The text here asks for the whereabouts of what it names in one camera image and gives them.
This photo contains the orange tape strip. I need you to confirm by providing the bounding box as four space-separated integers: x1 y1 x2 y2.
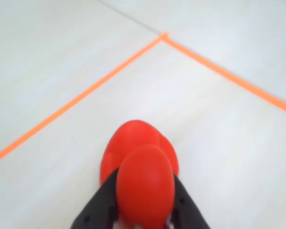
0 35 169 168
160 31 286 117

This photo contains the red rubber duck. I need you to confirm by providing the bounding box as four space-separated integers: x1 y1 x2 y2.
99 119 180 229

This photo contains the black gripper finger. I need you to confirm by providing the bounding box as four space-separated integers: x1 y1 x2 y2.
70 168 120 229
167 173 211 229

